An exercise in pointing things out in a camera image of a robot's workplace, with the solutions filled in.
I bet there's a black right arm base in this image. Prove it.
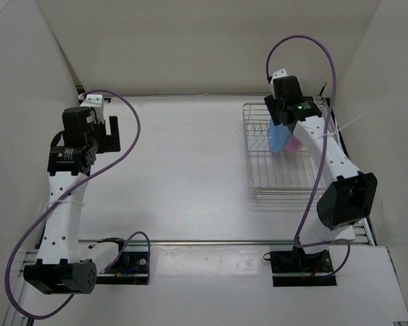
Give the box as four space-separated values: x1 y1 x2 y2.
263 249 337 287

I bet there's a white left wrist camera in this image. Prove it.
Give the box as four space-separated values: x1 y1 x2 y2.
78 94 105 124

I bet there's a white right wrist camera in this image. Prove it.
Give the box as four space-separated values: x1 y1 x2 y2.
270 69 288 84

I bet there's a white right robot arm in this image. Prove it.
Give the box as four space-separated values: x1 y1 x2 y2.
265 69 377 272

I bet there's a white zip tie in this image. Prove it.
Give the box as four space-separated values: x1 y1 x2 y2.
317 106 378 139

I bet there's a pink plastic plate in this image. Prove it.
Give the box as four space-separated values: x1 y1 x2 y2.
285 134 303 153

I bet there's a blue plastic plate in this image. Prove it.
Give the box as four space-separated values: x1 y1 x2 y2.
268 119 292 153

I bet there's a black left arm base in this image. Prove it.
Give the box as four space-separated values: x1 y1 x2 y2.
96 238 151 285

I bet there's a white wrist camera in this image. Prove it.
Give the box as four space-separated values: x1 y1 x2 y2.
78 94 105 124
270 69 288 84

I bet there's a metal wire dish rack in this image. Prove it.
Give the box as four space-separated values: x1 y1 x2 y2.
243 103 318 204

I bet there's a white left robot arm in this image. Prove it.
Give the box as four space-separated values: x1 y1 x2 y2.
23 104 120 295

